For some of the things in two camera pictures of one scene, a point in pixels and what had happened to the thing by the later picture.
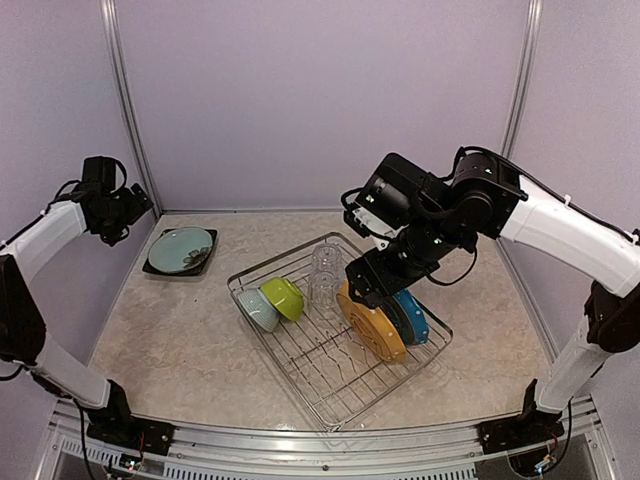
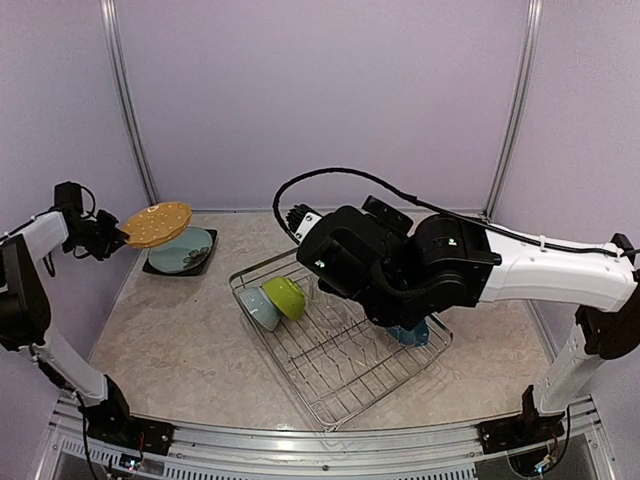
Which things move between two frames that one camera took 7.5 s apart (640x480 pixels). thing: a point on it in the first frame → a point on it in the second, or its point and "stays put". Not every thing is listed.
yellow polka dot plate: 370,327 → 158,223
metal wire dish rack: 337,379 stays put
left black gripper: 112,233 → 113,233
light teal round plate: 180,250 stays put
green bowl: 284,296 stays put
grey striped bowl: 258,309 stays put
